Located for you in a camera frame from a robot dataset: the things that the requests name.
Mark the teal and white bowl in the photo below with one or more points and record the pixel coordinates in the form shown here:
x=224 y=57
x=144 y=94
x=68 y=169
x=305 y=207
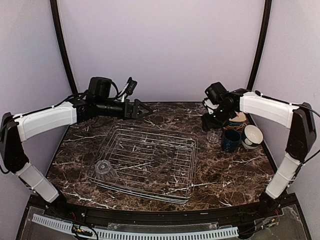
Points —
x=252 y=135

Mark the right black frame post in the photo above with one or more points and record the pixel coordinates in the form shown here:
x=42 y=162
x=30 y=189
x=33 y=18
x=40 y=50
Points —
x=260 y=44

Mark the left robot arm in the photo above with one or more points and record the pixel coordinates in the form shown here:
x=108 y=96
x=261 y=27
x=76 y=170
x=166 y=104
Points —
x=101 y=99

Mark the blue polka dot plate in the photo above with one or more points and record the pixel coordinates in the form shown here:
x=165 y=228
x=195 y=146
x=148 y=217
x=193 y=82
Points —
x=231 y=123

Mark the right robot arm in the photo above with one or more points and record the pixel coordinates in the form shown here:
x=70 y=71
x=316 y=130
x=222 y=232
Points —
x=296 y=119

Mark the white slotted cable duct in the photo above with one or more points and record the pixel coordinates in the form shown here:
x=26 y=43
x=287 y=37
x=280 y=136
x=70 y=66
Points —
x=136 y=232

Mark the dark blue ceramic mug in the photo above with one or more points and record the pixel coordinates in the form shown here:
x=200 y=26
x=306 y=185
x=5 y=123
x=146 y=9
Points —
x=230 y=140

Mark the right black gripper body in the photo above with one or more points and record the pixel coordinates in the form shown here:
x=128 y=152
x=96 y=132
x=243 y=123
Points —
x=220 y=119

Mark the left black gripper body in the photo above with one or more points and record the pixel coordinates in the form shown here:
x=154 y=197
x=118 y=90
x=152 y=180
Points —
x=127 y=114

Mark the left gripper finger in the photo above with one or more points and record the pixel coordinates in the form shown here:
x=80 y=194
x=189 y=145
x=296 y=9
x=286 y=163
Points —
x=141 y=108
x=140 y=114

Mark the black front rail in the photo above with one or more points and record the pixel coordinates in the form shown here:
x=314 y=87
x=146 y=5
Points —
x=101 y=207

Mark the left black frame post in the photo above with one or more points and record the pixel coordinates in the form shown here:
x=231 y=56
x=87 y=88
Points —
x=62 y=46

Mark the white green patterned bowl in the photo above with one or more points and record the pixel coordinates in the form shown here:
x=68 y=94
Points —
x=248 y=147

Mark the yellow plate with white rings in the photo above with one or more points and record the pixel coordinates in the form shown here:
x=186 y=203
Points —
x=237 y=128

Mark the wire dish rack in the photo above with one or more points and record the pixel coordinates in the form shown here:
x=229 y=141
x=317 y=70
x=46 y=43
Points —
x=151 y=163

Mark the clear glass cup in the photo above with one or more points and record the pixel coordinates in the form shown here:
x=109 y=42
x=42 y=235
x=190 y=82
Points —
x=214 y=135
x=104 y=171

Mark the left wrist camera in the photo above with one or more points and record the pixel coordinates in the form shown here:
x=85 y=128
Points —
x=127 y=90

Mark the black frame post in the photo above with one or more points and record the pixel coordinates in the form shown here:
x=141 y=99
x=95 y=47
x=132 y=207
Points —
x=260 y=44
x=62 y=46

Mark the large beige plate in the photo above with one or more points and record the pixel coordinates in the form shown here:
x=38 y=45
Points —
x=239 y=118

